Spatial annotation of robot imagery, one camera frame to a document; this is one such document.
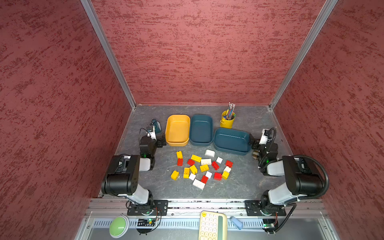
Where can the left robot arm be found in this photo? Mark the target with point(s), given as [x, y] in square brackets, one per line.
[122, 176]

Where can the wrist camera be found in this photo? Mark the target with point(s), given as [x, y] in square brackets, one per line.
[152, 132]
[265, 137]

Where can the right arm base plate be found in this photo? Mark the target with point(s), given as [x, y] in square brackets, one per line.
[258, 208]

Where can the white long lego middle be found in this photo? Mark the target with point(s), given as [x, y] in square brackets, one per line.
[206, 162]

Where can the left circuit board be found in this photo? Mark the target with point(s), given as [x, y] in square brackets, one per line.
[148, 223]

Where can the blue eraser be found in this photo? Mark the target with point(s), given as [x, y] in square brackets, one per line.
[237, 223]

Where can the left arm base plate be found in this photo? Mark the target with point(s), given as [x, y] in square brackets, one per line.
[154, 208]

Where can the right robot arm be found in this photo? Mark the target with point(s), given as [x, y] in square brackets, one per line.
[305, 177]

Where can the teal bin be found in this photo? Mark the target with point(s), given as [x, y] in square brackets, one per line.
[201, 130]
[232, 141]

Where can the circuit board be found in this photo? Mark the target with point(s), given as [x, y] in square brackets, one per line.
[148, 223]
[270, 223]

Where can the small white lego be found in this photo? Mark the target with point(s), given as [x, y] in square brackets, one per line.
[192, 177]
[219, 160]
[208, 174]

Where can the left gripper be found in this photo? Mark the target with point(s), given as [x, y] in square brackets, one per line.
[160, 141]

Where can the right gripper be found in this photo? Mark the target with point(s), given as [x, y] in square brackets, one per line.
[256, 144]

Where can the yellow green calculator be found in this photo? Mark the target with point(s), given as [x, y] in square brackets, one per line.
[213, 226]

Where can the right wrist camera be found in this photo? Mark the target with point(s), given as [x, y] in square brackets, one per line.
[265, 137]

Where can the yellow pen cup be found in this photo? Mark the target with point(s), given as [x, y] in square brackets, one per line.
[227, 122]

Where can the white long lego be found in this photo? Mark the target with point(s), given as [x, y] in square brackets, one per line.
[198, 184]
[206, 162]

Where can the white long lego bottom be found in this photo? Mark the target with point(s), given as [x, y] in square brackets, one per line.
[198, 184]

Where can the green round button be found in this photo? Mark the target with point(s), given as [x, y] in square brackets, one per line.
[119, 227]

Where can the right circuit board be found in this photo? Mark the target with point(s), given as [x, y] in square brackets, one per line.
[270, 223]

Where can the pens in cup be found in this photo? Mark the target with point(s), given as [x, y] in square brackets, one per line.
[230, 110]

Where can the white lego right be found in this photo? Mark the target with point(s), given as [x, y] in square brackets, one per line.
[227, 169]

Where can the white curved lego top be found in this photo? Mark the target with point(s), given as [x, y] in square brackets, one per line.
[210, 153]

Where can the long yellow lego top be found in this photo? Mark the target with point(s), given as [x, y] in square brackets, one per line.
[196, 158]

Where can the yellow rectangular bin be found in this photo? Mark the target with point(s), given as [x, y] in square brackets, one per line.
[178, 130]

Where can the red lego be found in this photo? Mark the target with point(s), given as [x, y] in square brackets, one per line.
[229, 164]
[190, 162]
[215, 165]
[204, 179]
[180, 162]
[217, 176]

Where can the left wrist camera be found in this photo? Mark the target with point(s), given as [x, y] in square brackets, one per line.
[152, 132]

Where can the small teal bottle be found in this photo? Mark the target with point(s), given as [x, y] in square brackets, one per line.
[157, 126]

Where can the small brown object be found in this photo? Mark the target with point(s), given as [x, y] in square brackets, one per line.
[255, 155]

